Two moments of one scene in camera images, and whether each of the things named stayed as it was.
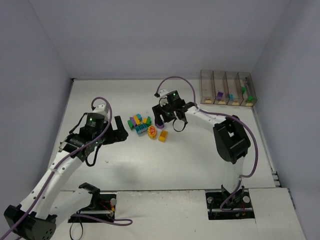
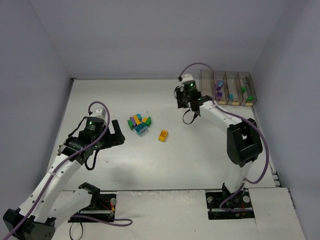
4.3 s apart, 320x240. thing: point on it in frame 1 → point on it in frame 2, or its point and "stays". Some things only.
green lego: [148, 121] stays
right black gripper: [163, 113] → [180, 99]
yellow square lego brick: [163, 136] stays
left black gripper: [113, 132] stays
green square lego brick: [243, 89] stays
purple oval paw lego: [159, 126] → [219, 84]
